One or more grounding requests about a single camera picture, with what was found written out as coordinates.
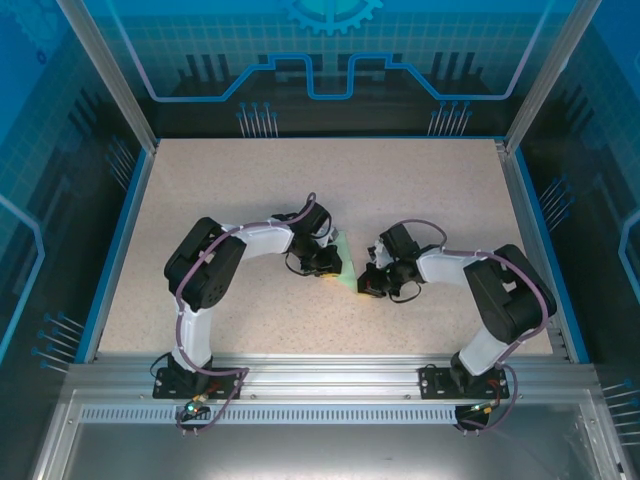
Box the light green paper sheet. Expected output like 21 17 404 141
329 227 361 295

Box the shiny metal sheet tray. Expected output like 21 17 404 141
29 389 631 480

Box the blue table edge trim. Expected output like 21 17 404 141
513 148 592 364
82 139 161 364

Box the long aluminium frame rail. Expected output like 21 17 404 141
67 352 599 401

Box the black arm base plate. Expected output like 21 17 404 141
418 364 511 401
153 366 245 401

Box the slotted grey cable duct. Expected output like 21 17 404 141
79 405 464 424

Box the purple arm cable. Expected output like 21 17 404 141
399 218 559 435
174 192 318 435

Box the short aluminium side rail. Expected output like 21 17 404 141
494 139 571 361

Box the aluminium frame post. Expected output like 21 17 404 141
56 0 160 151
503 0 603 154

